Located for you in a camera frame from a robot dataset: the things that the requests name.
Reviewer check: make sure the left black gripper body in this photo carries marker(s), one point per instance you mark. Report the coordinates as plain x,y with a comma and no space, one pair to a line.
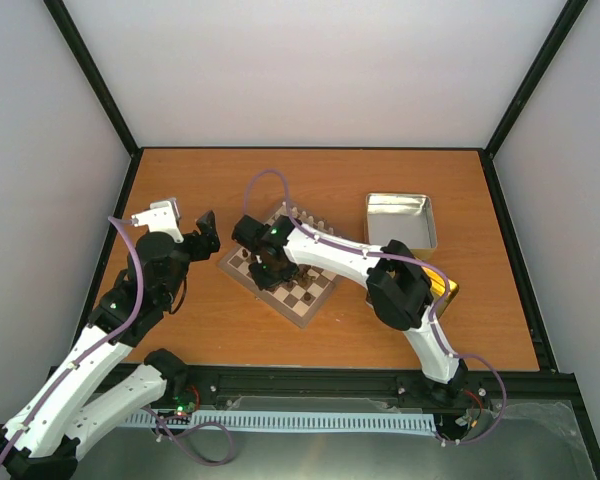
202,250

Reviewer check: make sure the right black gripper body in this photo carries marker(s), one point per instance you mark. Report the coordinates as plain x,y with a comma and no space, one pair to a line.
272,276

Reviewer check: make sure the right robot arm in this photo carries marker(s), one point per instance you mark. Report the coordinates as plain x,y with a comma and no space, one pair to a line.
443,369

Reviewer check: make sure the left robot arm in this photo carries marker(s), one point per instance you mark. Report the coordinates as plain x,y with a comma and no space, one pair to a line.
48,437

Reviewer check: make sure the green circuit board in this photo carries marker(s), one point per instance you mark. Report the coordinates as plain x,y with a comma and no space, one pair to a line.
186,404

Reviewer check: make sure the wooden chessboard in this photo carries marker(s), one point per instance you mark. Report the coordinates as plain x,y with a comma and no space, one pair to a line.
287,301

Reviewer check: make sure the silver open tin box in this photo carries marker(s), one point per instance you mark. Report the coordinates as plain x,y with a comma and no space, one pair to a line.
405,217

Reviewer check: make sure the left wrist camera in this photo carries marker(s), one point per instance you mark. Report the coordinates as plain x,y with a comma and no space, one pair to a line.
161,216

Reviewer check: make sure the light blue cable duct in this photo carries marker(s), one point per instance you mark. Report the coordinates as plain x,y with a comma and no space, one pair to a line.
309,422

